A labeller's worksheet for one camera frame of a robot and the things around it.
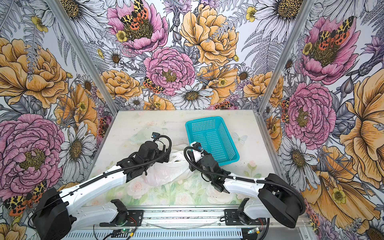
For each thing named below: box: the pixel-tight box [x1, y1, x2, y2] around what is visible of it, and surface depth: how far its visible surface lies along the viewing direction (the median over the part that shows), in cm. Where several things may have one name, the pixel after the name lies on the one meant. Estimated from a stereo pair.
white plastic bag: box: [141, 150, 193, 186], surface depth 83 cm
